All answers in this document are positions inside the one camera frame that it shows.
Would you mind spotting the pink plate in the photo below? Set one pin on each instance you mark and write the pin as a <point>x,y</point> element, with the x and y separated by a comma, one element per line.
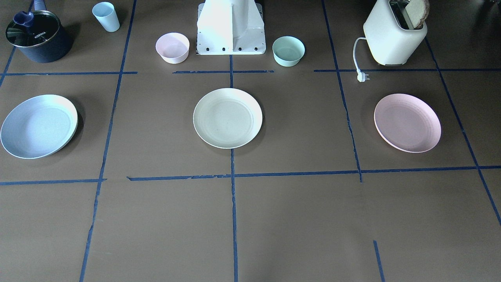
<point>407,123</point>

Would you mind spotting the blue plate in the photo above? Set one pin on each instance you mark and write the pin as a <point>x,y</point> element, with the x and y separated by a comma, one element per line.
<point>39,126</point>

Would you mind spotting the cream plate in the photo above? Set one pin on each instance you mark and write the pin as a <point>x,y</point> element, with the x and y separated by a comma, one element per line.
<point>227,118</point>

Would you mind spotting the green bowl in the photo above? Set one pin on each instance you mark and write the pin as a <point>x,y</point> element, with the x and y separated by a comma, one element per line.
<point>288,51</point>

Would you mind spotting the pink bowl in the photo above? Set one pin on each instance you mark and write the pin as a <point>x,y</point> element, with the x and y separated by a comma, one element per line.
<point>173,47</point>

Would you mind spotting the cream toaster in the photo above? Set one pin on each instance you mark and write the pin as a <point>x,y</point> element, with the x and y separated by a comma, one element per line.
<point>389,33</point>

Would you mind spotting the light blue cup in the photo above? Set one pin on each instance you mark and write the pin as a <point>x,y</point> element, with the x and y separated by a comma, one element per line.
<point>106,15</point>

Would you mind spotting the bread slice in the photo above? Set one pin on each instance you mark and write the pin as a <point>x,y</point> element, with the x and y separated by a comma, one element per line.
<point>417,11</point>

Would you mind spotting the dark blue saucepan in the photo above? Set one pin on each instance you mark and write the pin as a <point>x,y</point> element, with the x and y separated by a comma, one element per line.
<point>52,50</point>

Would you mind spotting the glass pot lid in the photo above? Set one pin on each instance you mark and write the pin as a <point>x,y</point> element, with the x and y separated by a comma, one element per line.
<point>30,29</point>

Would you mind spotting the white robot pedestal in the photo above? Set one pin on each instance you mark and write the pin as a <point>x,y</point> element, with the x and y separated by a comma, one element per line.
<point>230,27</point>

